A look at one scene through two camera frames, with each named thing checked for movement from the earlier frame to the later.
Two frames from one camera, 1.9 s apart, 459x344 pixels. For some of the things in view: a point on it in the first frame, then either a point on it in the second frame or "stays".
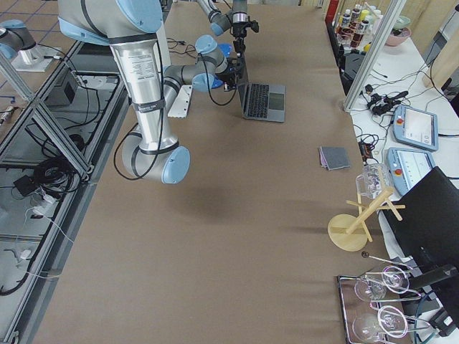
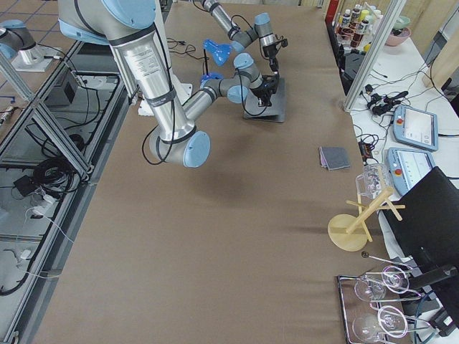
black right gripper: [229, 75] -> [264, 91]
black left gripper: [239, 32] -> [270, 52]
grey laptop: [261, 102] stays
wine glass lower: [390, 320] stays
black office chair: [425, 220] stays
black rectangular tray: [374, 310] stays
